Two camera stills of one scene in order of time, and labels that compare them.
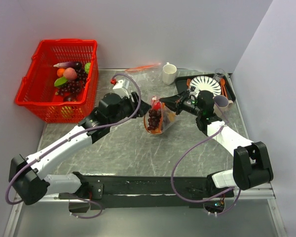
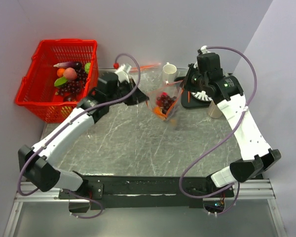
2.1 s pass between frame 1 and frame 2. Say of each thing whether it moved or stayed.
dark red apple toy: stayed
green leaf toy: stayed
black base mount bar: stayed
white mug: stayed
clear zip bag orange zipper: moved
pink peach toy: stayed
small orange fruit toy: stayed
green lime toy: stayed
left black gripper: moved
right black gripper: moved
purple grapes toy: stayed
